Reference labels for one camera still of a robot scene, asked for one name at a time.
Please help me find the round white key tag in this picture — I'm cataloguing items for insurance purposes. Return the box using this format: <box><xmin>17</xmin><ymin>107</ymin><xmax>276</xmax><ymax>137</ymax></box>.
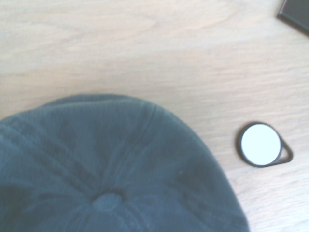
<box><xmin>236</xmin><ymin>121</ymin><xmax>294</xmax><ymax>168</ymax></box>

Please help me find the dark grey baseball cap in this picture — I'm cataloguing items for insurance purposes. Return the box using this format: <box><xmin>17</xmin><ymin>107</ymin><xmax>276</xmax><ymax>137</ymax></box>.
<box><xmin>0</xmin><ymin>93</ymin><xmax>251</xmax><ymax>232</ymax></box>

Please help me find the black card with lettering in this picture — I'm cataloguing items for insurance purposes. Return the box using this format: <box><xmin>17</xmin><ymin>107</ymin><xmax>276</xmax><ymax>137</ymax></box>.
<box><xmin>276</xmin><ymin>0</ymin><xmax>309</xmax><ymax>37</ymax></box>

